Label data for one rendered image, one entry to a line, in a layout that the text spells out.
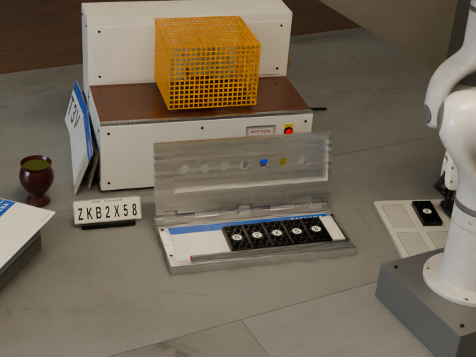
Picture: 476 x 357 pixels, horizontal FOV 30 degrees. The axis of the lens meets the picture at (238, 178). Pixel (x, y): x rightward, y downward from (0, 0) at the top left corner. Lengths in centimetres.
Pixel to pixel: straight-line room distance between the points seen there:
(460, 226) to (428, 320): 20
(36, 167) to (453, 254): 100
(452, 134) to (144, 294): 73
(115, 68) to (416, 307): 102
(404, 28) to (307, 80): 176
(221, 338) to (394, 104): 129
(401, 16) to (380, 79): 161
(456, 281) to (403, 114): 103
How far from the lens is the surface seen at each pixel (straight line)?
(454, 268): 188
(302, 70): 304
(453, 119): 172
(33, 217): 199
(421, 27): 475
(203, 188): 213
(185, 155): 209
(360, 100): 288
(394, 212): 228
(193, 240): 207
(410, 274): 193
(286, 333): 186
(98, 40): 234
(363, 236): 219
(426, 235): 222
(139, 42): 235
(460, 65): 215
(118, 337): 183
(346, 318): 192
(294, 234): 210
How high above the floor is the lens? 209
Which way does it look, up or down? 30 degrees down
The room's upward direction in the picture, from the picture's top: 4 degrees clockwise
